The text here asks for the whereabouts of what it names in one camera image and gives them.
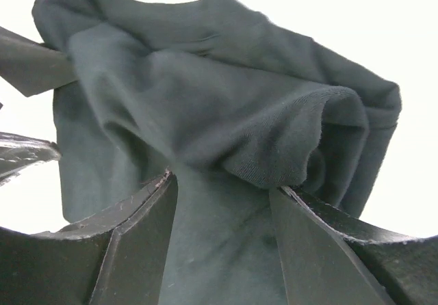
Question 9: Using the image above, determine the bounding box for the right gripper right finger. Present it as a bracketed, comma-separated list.
[270, 187, 437, 305]

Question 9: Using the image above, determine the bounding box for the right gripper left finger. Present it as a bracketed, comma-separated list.
[1, 172, 178, 304]

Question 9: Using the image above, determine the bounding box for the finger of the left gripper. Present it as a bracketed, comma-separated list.
[1, 132, 62, 185]
[1, 27, 77, 97]

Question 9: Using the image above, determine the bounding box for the black t-shirt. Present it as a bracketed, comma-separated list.
[32, 0, 401, 304]

